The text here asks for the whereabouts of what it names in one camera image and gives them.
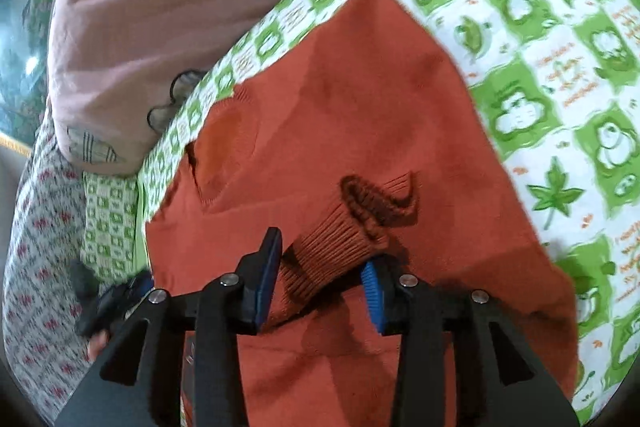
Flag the orange knit sweater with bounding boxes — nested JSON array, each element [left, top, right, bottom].
[[145, 0, 581, 427]]

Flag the floral bed sheet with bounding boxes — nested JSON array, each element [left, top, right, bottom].
[[2, 102, 151, 413]]

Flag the green wall poster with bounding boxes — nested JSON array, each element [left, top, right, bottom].
[[0, 0, 68, 142]]

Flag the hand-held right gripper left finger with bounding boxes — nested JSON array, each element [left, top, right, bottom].
[[54, 227, 285, 427]]

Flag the green printed pillow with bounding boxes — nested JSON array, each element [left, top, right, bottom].
[[80, 172, 151, 283]]

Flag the green printed bed sheet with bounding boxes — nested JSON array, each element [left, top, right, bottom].
[[137, 0, 640, 427]]

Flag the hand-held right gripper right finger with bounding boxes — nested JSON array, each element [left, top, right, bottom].
[[361, 257, 583, 427]]

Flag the person's left hand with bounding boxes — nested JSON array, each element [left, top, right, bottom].
[[86, 331, 110, 362]]

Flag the pink quilt with plaid hearts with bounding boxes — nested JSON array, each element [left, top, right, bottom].
[[47, 0, 416, 180]]

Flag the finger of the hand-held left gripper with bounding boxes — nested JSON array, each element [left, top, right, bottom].
[[100, 269, 155, 315]]

